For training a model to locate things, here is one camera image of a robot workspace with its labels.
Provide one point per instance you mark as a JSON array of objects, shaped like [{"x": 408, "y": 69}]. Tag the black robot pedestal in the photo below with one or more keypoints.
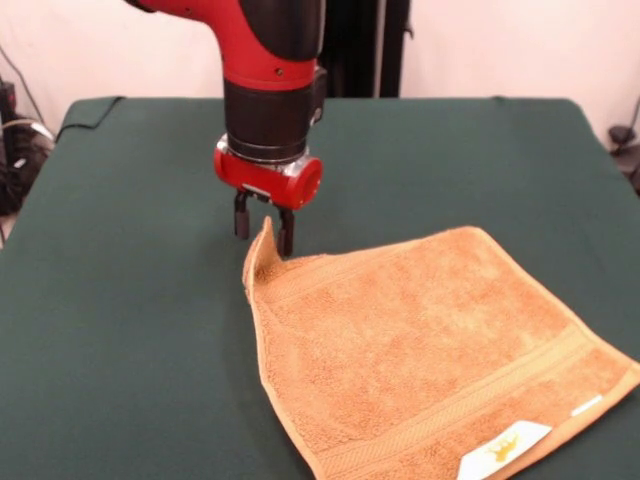
[{"x": 360, "y": 47}]

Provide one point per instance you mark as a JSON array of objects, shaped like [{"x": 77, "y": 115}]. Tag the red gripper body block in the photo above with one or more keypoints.
[{"x": 260, "y": 177}]

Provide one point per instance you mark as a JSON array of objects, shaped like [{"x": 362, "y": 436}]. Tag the black device with light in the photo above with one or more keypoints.
[{"x": 7, "y": 95}]

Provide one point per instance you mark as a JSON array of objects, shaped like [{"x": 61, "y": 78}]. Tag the dark green table cloth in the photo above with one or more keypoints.
[{"x": 125, "y": 325}]

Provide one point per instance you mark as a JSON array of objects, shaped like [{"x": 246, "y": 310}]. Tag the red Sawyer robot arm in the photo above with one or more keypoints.
[{"x": 265, "y": 110}]

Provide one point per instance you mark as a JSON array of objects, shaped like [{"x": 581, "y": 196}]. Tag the black plug adapter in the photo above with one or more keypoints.
[{"x": 620, "y": 135}]

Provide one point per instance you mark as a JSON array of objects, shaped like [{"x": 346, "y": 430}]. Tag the tan terry towel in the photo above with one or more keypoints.
[{"x": 425, "y": 340}]

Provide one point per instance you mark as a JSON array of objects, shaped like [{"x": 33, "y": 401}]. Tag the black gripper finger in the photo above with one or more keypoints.
[
  {"x": 285, "y": 235},
  {"x": 242, "y": 220}
]

